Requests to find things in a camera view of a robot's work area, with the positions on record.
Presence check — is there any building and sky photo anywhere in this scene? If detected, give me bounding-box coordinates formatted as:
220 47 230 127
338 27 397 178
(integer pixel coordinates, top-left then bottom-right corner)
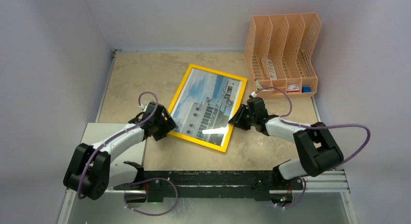
173 68 242 147

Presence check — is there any clear acrylic sheet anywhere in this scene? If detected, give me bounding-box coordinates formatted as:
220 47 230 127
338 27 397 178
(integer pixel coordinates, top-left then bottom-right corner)
173 68 242 147

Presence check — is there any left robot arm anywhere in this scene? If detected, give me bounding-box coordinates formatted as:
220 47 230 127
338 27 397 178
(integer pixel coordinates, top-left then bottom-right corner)
63 102 177 200

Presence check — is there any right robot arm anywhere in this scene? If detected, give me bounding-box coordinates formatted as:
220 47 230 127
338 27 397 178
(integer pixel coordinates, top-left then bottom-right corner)
228 97 344 189

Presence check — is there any white label card in organizer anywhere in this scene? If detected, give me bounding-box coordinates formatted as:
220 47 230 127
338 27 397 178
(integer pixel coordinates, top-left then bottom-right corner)
262 57 277 80

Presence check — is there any red white small box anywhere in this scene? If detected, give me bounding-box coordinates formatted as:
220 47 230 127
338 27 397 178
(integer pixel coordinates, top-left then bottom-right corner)
286 84 300 93

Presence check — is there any blue small object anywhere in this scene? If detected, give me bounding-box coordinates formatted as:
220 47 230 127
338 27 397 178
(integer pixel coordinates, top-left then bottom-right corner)
301 86 312 93

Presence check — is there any orange plastic file organizer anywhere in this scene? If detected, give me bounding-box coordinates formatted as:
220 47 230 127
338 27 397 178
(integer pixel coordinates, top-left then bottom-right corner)
244 13 322 99

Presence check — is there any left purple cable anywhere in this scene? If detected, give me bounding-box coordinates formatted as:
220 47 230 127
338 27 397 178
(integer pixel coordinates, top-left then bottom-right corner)
77 92 178 217

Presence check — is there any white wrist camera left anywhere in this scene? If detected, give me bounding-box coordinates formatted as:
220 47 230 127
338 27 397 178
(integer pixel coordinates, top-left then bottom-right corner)
139 102 151 111

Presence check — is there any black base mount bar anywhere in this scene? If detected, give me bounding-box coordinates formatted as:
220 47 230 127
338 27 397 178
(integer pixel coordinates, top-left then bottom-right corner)
114 170 303 202

